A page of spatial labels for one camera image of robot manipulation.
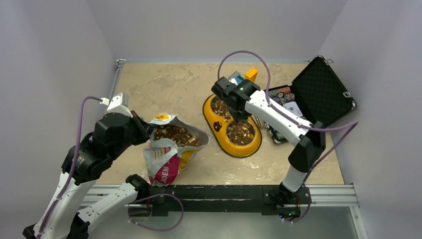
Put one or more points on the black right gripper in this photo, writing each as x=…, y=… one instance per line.
x=240, y=117

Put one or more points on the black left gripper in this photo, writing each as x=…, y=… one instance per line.
x=144, y=128

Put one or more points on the pet food bag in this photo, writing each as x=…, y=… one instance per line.
x=172, y=145

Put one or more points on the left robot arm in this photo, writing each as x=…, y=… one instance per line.
x=93, y=154

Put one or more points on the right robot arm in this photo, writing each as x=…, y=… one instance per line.
x=308, y=139

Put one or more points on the yellow double pet bowl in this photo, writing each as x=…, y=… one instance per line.
x=239, y=139

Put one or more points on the toy brick stack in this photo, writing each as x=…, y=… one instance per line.
x=237, y=78

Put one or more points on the white playing card box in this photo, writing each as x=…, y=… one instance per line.
x=293, y=108

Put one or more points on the black poker chip case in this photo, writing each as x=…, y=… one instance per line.
x=319, y=93

